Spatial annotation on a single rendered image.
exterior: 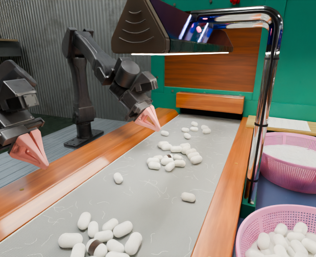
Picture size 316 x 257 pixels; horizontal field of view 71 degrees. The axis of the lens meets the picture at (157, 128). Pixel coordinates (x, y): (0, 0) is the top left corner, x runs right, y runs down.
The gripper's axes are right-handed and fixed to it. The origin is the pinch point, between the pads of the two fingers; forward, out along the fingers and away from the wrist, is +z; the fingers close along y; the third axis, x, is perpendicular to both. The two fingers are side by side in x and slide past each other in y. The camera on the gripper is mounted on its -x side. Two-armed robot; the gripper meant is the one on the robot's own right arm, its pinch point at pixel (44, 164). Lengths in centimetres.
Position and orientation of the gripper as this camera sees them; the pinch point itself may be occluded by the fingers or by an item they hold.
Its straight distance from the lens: 52.3
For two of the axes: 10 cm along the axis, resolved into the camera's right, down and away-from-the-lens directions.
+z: 6.9, 7.2, -0.7
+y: 4.0, -3.0, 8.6
